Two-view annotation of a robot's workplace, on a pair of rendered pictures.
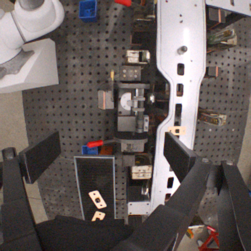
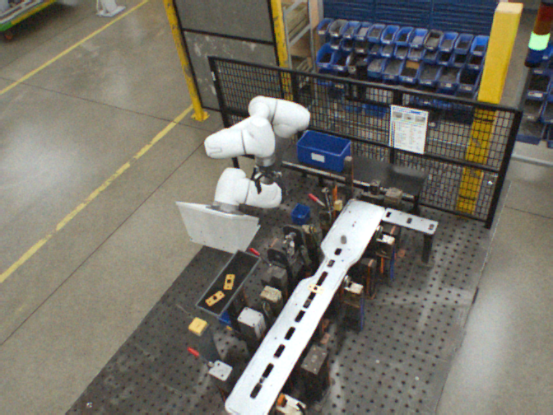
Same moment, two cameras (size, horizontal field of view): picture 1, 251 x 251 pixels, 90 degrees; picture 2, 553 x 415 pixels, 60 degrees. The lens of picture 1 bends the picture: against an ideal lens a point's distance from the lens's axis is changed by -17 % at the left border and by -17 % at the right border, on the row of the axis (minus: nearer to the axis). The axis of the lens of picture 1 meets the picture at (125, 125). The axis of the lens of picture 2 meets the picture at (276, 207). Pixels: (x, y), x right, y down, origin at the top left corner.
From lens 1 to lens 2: 2.17 m
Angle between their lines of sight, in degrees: 57
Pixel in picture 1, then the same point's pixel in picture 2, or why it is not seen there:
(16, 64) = (230, 210)
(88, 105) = (256, 282)
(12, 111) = (136, 297)
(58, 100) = not seen: hidden behind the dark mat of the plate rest
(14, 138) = (100, 332)
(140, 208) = (251, 317)
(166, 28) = (340, 226)
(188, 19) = (360, 225)
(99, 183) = (240, 270)
